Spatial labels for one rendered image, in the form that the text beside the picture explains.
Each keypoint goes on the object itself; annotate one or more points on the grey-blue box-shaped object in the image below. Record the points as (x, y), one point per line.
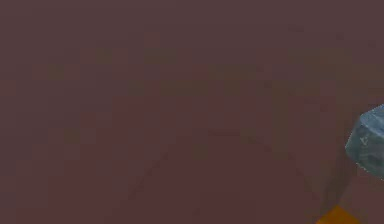
(370, 146)

